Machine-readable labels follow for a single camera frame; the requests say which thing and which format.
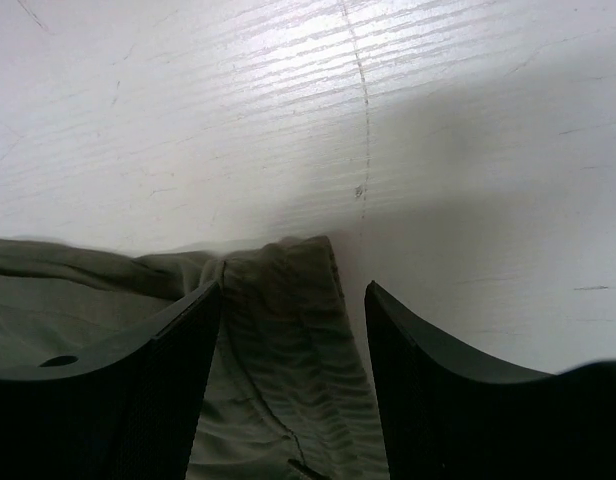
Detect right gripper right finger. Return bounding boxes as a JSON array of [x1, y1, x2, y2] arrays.
[[364, 283, 616, 479]]

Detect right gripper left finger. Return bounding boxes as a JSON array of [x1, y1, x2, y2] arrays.
[[0, 282, 221, 479]]

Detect olive green shorts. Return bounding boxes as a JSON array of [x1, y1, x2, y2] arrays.
[[0, 237, 389, 479]]

